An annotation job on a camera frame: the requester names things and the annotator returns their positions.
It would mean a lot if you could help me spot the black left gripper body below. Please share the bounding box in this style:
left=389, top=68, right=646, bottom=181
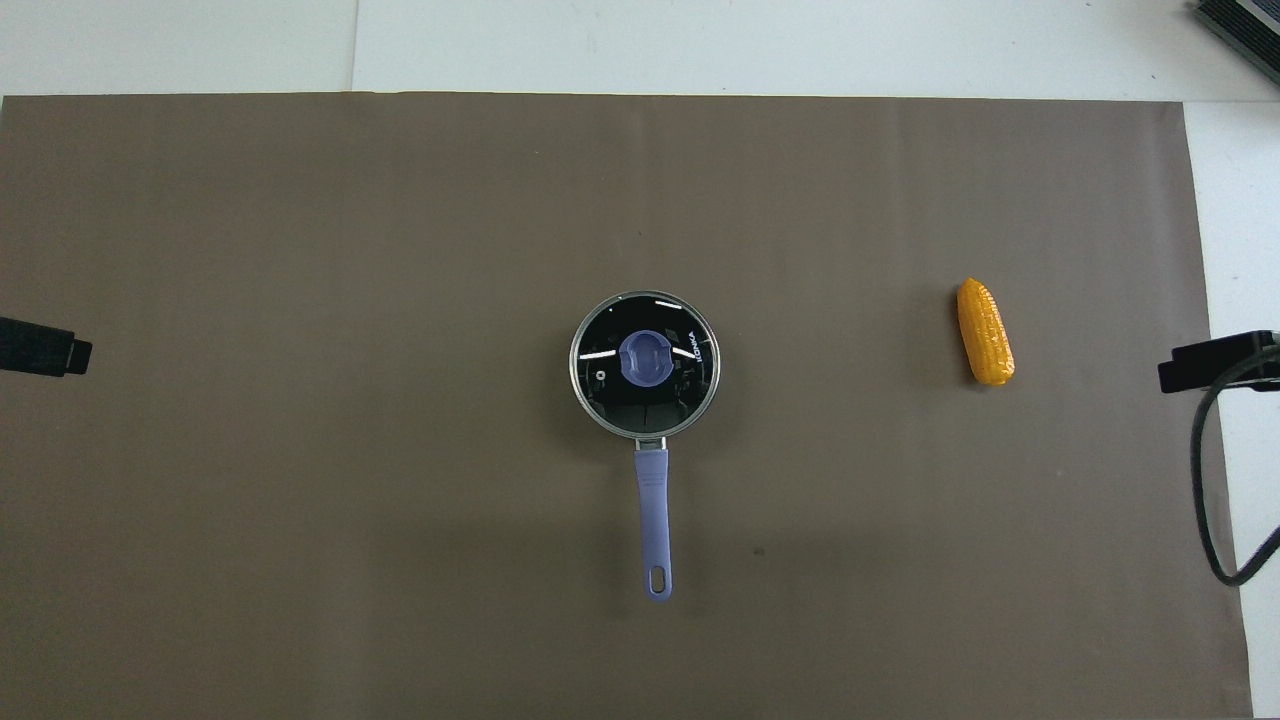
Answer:
left=0, top=316, right=77, bottom=377

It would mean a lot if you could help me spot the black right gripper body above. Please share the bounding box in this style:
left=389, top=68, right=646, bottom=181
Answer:
left=1172, top=330, right=1280, bottom=391

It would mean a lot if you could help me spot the yellow toy corn cob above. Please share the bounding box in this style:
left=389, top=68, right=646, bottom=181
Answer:
left=956, top=277, right=1016, bottom=387

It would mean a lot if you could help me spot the glass lid blue knob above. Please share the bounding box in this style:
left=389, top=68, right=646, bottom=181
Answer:
left=569, top=290, right=721, bottom=441

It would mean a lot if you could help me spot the brown table mat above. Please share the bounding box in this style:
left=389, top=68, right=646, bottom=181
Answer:
left=0, top=93, right=1253, bottom=720

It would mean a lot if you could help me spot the dark ribbed device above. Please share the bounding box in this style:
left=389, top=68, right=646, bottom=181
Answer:
left=1193, top=0, right=1280, bottom=86

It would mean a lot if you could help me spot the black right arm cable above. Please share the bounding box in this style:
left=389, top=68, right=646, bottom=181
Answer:
left=1189, top=345, right=1280, bottom=588

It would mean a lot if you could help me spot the black pot purple handle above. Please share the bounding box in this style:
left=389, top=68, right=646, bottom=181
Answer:
left=568, top=290, right=722, bottom=602

